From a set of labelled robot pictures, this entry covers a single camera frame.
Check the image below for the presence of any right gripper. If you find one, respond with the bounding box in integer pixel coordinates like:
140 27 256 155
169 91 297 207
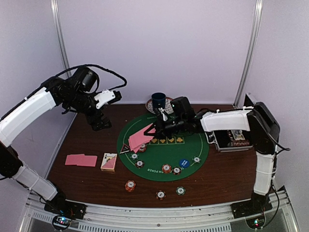
144 115 186 139

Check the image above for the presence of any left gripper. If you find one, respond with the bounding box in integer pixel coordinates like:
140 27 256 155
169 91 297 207
64 89 112 131

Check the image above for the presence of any red 5 chip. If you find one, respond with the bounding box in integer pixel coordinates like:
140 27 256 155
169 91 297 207
139 144 147 152
162 164 172 174

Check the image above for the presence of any dealt red card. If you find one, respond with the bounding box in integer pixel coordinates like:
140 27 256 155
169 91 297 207
65 154 84 165
77 156 98 167

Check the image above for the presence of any black triangular all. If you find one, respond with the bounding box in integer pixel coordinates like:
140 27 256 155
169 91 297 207
119 144 131 154

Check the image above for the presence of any red orange chip stack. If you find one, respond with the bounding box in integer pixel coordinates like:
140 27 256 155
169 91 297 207
125 180 136 192

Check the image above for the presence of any red backed card deck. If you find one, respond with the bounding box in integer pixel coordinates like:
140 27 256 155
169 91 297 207
128 123 154 153

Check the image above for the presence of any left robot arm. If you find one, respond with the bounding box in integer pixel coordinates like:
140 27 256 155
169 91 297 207
0 64 122 215

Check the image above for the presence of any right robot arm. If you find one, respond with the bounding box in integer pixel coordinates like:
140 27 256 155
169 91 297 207
144 97 280 214

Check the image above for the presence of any patterned saucer plate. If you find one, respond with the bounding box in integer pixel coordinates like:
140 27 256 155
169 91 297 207
145 97 174 115

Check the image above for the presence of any blue cup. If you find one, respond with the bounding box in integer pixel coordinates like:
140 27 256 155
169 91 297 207
151 92 166 109

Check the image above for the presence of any blue small blind button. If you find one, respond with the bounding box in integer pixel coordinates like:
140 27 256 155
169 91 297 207
179 159 190 168

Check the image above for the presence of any green round poker mat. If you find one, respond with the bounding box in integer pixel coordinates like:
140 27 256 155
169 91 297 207
116 112 210 181

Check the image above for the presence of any aluminium poker case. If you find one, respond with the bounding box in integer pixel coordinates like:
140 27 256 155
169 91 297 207
201 93 257 152

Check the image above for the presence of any card deck box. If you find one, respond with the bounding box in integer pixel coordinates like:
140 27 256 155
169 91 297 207
100 153 118 172

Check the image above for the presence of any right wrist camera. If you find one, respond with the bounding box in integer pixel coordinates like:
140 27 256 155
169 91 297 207
154 108 168 121

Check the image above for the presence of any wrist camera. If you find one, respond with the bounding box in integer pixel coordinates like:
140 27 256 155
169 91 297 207
154 108 168 121
94 90 122 109

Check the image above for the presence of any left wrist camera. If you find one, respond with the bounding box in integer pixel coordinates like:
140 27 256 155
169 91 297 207
94 90 122 109

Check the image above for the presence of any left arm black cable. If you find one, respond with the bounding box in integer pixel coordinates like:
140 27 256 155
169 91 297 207
41 64 128 91

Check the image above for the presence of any aluminium front rail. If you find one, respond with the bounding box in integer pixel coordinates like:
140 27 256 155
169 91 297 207
17 190 300 232

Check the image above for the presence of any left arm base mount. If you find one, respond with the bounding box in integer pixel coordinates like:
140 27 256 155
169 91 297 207
44 201 86 231

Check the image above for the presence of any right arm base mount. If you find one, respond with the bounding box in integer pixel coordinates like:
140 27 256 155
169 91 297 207
231 201 273 230

